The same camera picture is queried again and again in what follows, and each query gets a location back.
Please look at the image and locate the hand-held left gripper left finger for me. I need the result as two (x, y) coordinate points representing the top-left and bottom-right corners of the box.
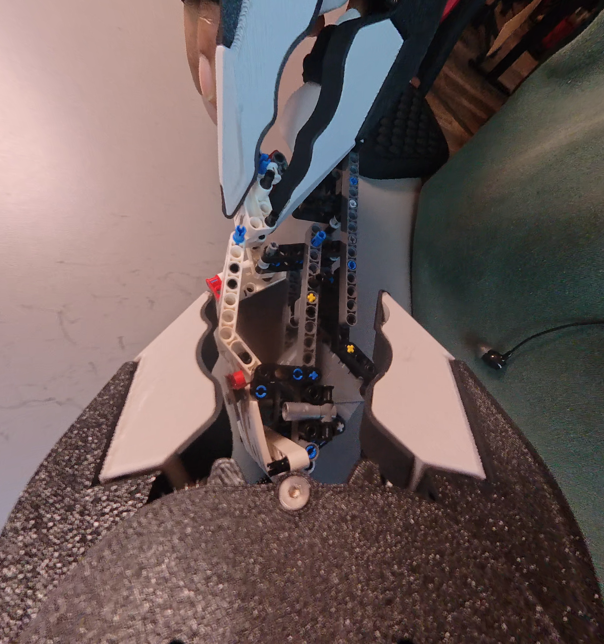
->
(99, 292), (228, 486)

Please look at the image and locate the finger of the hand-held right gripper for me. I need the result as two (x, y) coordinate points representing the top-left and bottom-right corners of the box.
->
(214, 0), (329, 218)
(267, 15), (404, 228)

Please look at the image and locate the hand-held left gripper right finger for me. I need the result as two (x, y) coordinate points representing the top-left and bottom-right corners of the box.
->
(361, 292), (486, 482)

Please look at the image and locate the small white toy brick assembly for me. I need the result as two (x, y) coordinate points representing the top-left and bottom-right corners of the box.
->
(232, 151), (289, 248)

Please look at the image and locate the black toy vehicle chassis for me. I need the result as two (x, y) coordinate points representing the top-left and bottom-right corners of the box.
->
(204, 151), (379, 480)

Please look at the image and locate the grey desk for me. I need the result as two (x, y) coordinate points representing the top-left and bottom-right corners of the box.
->
(0, 0), (423, 579)

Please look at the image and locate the person's right hand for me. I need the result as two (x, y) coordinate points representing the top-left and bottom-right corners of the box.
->
(196, 15), (223, 126)

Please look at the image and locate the black wrist rest pad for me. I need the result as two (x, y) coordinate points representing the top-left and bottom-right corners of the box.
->
(358, 86), (450, 182)

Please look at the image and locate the person's green sweater torso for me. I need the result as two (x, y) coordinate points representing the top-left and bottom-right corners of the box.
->
(411, 31), (604, 627)

